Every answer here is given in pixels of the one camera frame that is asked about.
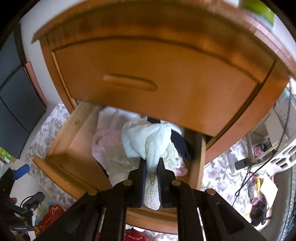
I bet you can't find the dark blue panel cabinet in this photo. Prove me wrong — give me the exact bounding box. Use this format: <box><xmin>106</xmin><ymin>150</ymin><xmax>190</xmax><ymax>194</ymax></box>
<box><xmin>0</xmin><ymin>30</ymin><xmax>48</xmax><ymax>159</ymax></box>

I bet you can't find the wooden nightstand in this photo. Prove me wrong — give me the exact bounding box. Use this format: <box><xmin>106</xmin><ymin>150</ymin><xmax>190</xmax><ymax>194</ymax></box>
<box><xmin>31</xmin><ymin>0</ymin><xmax>296</xmax><ymax>167</ymax></box>

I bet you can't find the white openwork basket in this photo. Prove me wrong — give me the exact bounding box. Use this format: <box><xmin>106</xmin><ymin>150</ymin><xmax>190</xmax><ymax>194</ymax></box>
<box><xmin>266</xmin><ymin>139</ymin><xmax>296</xmax><ymax>177</ymax></box>

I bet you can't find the pink garment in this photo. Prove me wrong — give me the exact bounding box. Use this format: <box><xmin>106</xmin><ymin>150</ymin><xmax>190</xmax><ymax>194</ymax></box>
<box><xmin>92</xmin><ymin>129</ymin><xmax>188</xmax><ymax>177</ymax></box>

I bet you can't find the white lace garment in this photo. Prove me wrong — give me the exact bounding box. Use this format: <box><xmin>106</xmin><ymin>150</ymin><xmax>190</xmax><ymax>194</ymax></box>
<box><xmin>104</xmin><ymin>144</ymin><xmax>139</xmax><ymax>186</ymax></box>

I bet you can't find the wooden drawer with narrow front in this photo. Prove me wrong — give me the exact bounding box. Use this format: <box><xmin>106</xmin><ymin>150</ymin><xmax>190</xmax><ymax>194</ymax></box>
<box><xmin>51</xmin><ymin>37</ymin><xmax>277</xmax><ymax>137</ymax></box>

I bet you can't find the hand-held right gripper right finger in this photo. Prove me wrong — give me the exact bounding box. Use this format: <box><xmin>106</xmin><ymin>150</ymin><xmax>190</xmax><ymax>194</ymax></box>
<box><xmin>157</xmin><ymin>159</ymin><xmax>260</xmax><ymax>241</ymax></box>

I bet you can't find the white shelf rack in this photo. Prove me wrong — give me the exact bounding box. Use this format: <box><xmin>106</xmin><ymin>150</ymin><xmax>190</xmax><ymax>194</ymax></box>
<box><xmin>245</xmin><ymin>93</ymin><xmax>290</xmax><ymax>163</ymax></box>

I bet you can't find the red floral quilt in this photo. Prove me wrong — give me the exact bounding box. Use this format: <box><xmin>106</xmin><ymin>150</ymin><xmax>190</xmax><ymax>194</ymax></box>
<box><xmin>35</xmin><ymin>203</ymin><xmax>148</xmax><ymax>241</ymax></box>

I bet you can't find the cream cloth bag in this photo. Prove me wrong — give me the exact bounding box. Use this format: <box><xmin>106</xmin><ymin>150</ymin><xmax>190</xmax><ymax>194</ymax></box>
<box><xmin>259</xmin><ymin>176</ymin><xmax>278</xmax><ymax>202</ymax></box>

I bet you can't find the long black cable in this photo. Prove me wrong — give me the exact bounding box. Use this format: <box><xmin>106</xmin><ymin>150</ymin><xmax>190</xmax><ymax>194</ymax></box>
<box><xmin>232</xmin><ymin>97</ymin><xmax>292</xmax><ymax>207</ymax></box>

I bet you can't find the navy cloth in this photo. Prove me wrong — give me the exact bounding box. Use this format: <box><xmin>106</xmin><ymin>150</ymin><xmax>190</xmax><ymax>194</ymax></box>
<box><xmin>147</xmin><ymin>117</ymin><xmax>192</xmax><ymax>163</ymax></box>

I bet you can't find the green printed packet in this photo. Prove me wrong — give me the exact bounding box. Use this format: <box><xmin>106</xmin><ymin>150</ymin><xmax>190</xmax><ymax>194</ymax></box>
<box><xmin>0</xmin><ymin>147</ymin><xmax>17</xmax><ymax>164</ymax></box>

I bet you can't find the wooden drawer with tall front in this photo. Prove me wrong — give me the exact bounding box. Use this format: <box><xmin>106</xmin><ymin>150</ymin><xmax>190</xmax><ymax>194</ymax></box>
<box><xmin>32</xmin><ymin>102</ymin><xmax>208</xmax><ymax>234</ymax></box>

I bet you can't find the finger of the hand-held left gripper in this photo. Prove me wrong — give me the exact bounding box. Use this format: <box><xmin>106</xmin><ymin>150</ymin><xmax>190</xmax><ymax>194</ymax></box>
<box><xmin>20</xmin><ymin>192</ymin><xmax>45</xmax><ymax>212</ymax></box>
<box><xmin>13</xmin><ymin>164</ymin><xmax>30</xmax><ymax>180</ymax></box>

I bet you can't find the pale green lace garment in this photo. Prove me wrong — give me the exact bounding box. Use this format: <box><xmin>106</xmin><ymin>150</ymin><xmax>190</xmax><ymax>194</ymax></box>
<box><xmin>121</xmin><ymin>117</ymin><xmax>181</xmax><ymax>211</ymax></box>

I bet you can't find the black lace cloth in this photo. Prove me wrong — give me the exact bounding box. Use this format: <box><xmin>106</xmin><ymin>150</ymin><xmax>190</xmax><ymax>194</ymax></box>
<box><xmin>250</xmin><ymin>195</ymin><xmax>269</xmax><ymax>227</ymax></box>

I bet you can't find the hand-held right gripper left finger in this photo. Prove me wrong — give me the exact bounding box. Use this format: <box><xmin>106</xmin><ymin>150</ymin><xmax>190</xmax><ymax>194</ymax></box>
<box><xmin>40</xmin><ymin>159</ymin><xmax>148</xmax><ymax>241</ymax></box>

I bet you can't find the black charger adapter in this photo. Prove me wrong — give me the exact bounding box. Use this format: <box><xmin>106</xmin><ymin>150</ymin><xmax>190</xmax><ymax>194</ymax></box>
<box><xmin>235</xmin><ymin>159</ymin><xmax>252</xmax><ymax>171</ymax></box>

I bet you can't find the grey floral blanket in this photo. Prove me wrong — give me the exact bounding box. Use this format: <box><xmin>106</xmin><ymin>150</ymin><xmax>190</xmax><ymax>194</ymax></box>
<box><xmin>25</xmin><ymin>102</ymin><xmax>255</xmax><ymax>241</ymax></box>

